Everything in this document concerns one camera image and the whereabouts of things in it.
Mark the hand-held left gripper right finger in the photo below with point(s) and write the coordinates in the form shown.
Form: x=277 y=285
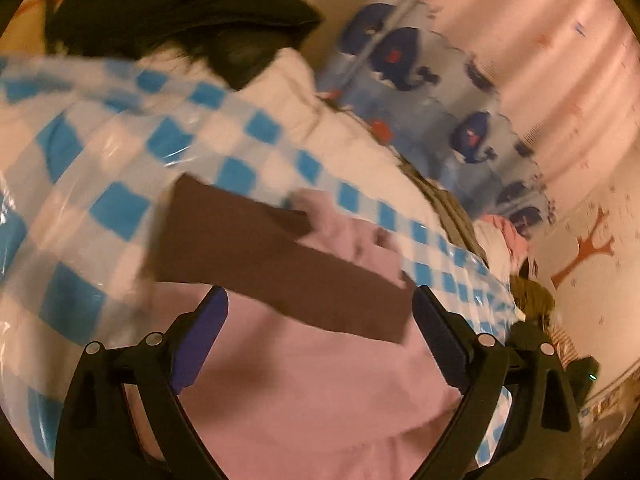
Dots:
x=440 y=340

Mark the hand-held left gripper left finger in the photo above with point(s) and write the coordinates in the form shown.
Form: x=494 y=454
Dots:
x=200 y=340

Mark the pink and brown garment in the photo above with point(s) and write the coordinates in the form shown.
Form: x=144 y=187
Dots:
x=310 y=385

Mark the pink clothes pile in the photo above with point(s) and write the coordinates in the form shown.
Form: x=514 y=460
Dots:
x=507 y=240

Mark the olive green garment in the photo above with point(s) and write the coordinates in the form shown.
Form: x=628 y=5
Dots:
x=535 y=295

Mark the red striped cloth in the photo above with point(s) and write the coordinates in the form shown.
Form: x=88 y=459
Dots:
x=562 y=345

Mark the grey olive cloth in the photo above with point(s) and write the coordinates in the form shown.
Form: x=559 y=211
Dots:
x=450 y=210

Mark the white quilt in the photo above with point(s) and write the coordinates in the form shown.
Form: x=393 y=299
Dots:
x=285 y=90

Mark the pink whale print curtain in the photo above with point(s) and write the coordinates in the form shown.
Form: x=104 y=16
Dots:
x=450 y=60

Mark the black jacket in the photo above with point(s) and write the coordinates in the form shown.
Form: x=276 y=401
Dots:
x=165 y=5

